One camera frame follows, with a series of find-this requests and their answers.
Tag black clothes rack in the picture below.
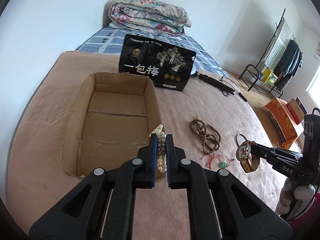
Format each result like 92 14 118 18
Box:
239 14 303 98

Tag black snack bag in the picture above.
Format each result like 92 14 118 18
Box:
119 34 196 92

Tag black cable with remote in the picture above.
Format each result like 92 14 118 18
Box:
219 74 252 106

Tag white pearl necklace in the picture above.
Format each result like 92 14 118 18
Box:
149 123 168 173

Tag striped hanging cloth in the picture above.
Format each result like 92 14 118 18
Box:
262 18 293 70

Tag black folded tripod stand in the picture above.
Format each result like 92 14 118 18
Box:
197 73 235 96

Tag folded floral quilt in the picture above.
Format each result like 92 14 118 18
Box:
108 0 191 36

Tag white ring light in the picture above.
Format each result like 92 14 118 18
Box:
190 64 197 77

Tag red strap wristwatch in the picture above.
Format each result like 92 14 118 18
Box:
236 141 260 173

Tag orange cloth covered table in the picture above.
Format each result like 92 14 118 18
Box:
263 98 304 150

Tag open cardboard box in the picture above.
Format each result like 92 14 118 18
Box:
62 73 162 177

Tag dark hanging clothes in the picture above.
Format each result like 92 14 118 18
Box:
273 40 303 93

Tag yellow green box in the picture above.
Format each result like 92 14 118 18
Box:
260 67 278 88

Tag white fluffy glove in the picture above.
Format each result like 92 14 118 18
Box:
275 178 316 218

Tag dark blue bangle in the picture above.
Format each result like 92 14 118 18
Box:
236 133 248 146

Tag green jade pendant red cord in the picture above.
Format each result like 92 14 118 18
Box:
201 153 234 170

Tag blue checkered bed sheet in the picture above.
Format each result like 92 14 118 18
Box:
75 23 231 79

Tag brown wooden bead necklace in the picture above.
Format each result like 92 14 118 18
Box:
189 115 222 156

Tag red white gift box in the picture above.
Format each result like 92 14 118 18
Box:
286 98 308 124

